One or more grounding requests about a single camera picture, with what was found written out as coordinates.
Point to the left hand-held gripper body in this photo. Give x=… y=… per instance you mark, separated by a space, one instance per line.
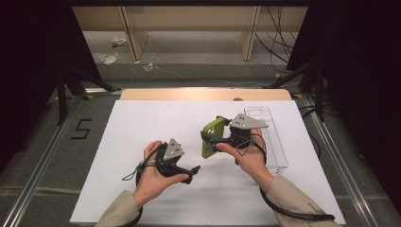
x=173 y=151

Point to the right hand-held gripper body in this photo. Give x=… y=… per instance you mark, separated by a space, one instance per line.
x=244 y=121

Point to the green cartoon phone case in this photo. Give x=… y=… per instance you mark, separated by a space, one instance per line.
x=212 y=142

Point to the clear plastic packaging box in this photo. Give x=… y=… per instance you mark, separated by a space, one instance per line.
x=274 y=148

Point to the person's left hand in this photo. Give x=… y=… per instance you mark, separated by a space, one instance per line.
x=154 y=183

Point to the person's right hand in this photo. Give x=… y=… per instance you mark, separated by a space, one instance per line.
x=250 y=160

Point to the white table sheet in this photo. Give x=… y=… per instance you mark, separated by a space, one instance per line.
x=142 y=126

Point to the yellow tape piece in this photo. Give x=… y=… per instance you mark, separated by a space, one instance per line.
x=277 y=76
x=296 y=96
x=89 y=97

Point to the black metal stand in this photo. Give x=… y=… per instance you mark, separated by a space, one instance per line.
x=63 y=94
x=319 y=94

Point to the crumpled clear plastic wrapper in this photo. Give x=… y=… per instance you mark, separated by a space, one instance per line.
x=148 y=66
x=118 y=41
x=106 y=58

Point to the light wooden shelf unit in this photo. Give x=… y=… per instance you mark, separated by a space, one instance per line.
x=189 y=19

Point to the black curtain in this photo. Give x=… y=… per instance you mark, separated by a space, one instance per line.
x=31 y=63
x=362 y=78

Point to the aluminium floor rail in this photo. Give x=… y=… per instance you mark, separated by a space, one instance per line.
x=340 y=157
x=38 y=164

